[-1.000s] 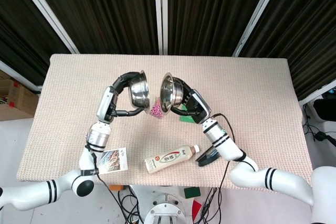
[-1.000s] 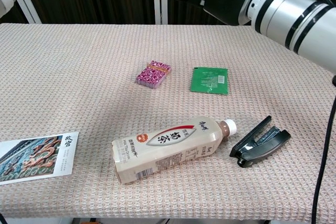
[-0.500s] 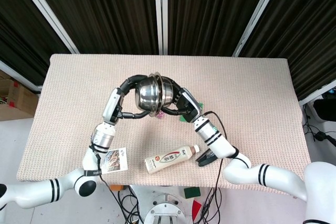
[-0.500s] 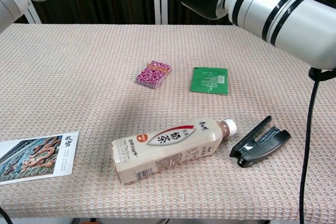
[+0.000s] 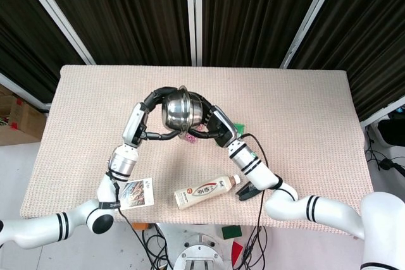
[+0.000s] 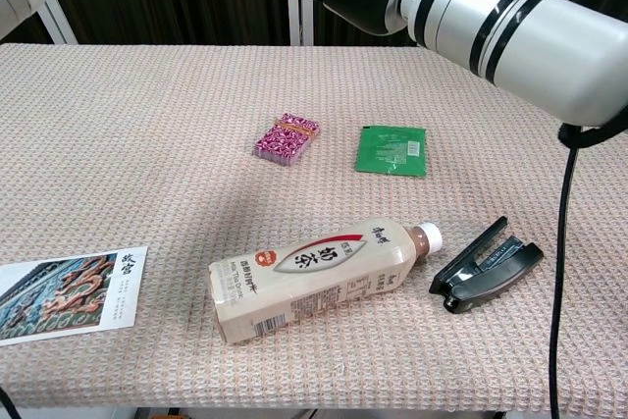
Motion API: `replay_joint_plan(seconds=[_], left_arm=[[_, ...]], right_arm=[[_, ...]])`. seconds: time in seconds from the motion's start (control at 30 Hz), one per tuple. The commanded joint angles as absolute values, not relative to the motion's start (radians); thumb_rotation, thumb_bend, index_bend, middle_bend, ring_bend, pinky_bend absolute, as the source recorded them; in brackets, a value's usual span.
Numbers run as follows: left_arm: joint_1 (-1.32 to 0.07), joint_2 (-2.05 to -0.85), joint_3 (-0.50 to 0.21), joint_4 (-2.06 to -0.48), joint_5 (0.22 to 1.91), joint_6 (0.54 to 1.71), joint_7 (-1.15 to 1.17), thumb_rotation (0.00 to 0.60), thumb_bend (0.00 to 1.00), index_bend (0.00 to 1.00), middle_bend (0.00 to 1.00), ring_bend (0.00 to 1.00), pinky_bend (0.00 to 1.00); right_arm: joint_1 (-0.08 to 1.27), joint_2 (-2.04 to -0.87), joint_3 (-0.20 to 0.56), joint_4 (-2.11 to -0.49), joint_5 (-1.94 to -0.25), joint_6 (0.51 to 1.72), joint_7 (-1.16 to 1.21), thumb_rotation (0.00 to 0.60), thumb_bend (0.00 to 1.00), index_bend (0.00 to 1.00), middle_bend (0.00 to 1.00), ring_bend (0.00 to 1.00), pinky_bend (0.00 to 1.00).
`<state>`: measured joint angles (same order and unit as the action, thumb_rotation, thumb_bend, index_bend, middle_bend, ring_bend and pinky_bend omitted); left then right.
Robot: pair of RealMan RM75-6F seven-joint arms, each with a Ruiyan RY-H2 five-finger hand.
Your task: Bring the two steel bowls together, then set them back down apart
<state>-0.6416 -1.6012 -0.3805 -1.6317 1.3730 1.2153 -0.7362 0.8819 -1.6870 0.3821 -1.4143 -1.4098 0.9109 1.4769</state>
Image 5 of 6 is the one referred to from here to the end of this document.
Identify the white low frame rail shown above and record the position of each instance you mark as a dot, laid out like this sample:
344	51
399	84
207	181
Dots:
383	113
25	93

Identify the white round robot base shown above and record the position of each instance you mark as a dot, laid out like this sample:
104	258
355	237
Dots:
199	251

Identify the green block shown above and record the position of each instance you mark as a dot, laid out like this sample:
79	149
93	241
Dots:
231	232

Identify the brown cardboard box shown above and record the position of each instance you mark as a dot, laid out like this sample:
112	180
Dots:
19	118

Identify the white robot torso shell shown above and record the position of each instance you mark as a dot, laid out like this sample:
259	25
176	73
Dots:
383	225

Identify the dragon relief photo postcard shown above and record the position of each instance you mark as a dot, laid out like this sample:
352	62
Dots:
139	191

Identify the dark pleated curtain panel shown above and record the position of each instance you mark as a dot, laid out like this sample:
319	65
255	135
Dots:
126	14
253	14
364	29
25	29

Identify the milk tea plastic bottle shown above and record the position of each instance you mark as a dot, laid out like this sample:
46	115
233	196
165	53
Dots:
199	192

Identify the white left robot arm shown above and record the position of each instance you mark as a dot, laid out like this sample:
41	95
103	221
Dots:
123	162

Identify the white upright frame post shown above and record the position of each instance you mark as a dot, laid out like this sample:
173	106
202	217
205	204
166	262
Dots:
193	14

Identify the stainless steel bowl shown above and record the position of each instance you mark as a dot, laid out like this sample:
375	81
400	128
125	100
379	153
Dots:
196	108
175	112

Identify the white slanted frame post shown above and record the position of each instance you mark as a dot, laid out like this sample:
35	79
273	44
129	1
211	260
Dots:
61	17
311	17

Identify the pink patterned card deck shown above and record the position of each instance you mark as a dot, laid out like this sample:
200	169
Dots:
190	138

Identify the red triangular piece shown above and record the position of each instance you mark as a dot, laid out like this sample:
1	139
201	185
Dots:
238	251

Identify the green foil sachet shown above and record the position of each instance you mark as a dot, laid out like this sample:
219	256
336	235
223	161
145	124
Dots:
241	127

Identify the small orange block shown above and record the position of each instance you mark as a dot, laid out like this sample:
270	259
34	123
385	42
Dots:
140	226

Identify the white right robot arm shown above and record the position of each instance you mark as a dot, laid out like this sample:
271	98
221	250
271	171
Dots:
253	169

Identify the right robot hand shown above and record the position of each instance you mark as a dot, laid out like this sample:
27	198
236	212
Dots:
224	127

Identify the black device with white shell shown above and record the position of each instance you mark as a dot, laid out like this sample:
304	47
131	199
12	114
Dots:
392	132

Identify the beige waffle weave tablecloth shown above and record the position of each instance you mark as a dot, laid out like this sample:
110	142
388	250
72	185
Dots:
284	108

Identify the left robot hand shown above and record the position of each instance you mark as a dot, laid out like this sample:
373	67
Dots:
134	121

